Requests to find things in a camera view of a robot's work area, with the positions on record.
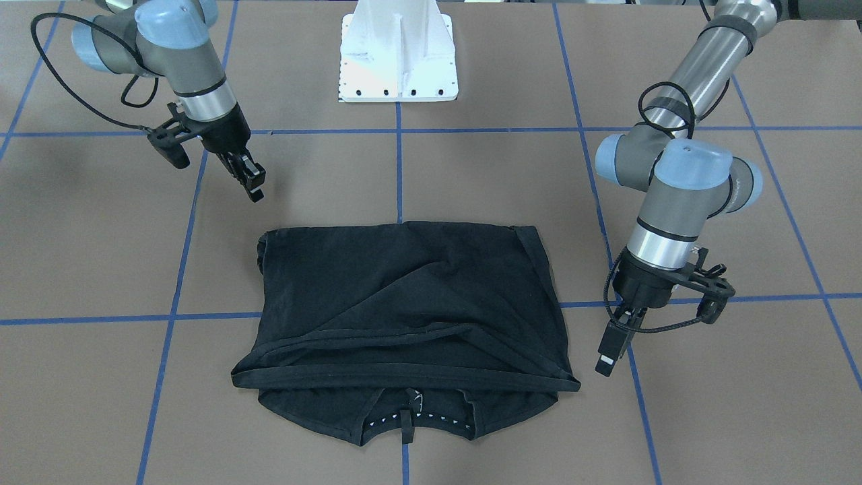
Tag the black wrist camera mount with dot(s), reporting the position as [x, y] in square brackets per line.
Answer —
[710, 282]
[168, 138]

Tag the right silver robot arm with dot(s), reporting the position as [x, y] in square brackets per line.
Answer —
[170, 40]

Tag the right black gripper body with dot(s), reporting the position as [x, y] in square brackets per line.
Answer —
[227, 135]

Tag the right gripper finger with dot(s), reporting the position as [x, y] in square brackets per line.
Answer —
[251, 174]
[231, 165]

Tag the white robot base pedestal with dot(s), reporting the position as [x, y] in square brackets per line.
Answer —
[397, 51]

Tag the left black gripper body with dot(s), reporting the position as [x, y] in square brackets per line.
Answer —
[640, 285]

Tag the black graphic t-shirt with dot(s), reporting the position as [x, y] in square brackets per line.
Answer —
[369, 329]

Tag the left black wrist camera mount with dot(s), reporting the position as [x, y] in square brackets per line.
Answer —
[710, 282]

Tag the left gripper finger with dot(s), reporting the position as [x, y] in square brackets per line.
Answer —
[610, 346]
[633, 320]

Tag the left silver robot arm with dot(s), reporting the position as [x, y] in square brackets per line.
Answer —
[685, 181]

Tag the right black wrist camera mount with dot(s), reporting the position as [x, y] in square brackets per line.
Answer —
[168, 138]

